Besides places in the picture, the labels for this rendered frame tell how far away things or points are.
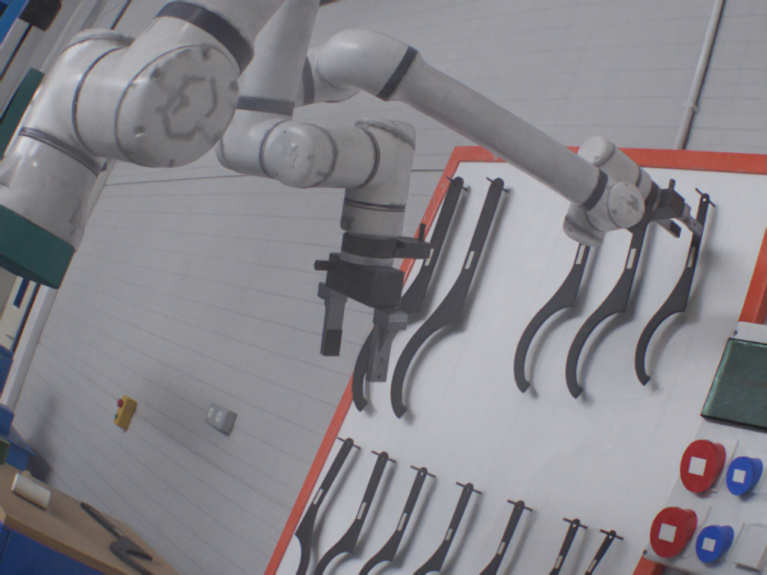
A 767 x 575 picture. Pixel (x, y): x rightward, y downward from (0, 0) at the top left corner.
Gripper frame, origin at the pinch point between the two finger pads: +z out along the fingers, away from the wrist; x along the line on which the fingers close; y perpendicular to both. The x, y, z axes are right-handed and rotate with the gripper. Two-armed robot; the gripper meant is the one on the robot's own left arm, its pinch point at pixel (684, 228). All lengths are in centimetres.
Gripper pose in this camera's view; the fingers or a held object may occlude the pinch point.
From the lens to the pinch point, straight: 252.9
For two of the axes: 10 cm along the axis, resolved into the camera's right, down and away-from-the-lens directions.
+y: 3.3, -9.1, 2.6
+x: -5.7, 0.3, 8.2
